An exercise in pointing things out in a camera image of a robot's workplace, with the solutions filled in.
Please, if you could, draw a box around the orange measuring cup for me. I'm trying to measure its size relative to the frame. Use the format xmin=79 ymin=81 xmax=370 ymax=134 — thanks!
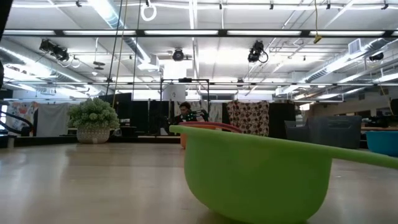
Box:
xmin=179 ymin=123 xmax=224 ymax=149

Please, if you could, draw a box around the green measuring cup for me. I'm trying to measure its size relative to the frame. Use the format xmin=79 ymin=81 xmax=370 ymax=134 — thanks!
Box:
xmin=169 ymin=124 xmax=398 ymax=224

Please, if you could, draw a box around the grey plastic basket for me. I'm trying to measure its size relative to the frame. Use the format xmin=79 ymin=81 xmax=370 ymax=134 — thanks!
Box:
xmin=284 ymin=114 xmax=363 ymax=149

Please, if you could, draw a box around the person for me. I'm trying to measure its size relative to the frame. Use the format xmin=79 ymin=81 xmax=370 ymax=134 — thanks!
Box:
xmin=169 ymin=101 xmax=210 ymax=137

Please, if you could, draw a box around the white cylinder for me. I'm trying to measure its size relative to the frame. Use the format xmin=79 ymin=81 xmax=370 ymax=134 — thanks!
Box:
xmin=162 ymin=84 xmax=187 ymax=102

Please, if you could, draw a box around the brown patterned cloth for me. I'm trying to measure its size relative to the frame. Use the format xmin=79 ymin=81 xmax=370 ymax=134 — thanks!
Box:
xmin=226 ymin=100 xmax=270 ymax=138

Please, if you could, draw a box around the black partition panel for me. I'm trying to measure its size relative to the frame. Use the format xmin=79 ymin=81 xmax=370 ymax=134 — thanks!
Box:
xmin=268 ymin=102 xmax=296 ymax=140
xmin=98 ymin=92 xmax=175 ymax=137

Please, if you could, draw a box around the green potted plant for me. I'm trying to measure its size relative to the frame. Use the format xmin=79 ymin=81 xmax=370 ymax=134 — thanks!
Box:
xmin=67 ymin=97 xmax=121 ymax=144

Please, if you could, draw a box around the grey hanging cloth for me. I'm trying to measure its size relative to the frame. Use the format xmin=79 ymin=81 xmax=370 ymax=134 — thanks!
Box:
xmin=36 ymin=103 xmax=71 ymax=137

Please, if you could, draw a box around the colourful printed cloth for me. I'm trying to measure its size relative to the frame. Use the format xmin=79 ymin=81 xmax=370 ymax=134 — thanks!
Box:
xmin=6 ymin=101 xmax=40 ymax=137

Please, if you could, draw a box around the black metal rack frame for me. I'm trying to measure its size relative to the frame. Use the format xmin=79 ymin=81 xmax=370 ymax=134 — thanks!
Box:
xmin=160 ymin=78 xmax=211 ymax=137

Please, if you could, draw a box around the black table frame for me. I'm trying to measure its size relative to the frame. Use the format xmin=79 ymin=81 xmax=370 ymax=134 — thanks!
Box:
xmin=0 ymin=134 xmax=398 ymax=151

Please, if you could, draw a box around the white cable ring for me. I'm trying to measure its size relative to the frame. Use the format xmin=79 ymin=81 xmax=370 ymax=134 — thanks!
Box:
xmin=140 ymin=2 xmax=157 ymax=22

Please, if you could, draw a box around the yellow hanging cord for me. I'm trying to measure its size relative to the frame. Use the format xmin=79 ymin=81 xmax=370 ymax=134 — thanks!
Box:
xmin=313 ymin=0 xmax=323 ymax=44

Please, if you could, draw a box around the black cable loop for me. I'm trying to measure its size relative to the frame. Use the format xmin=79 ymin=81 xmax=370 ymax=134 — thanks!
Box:
xmin=0 ymin=110 xmax=34 ymax=137

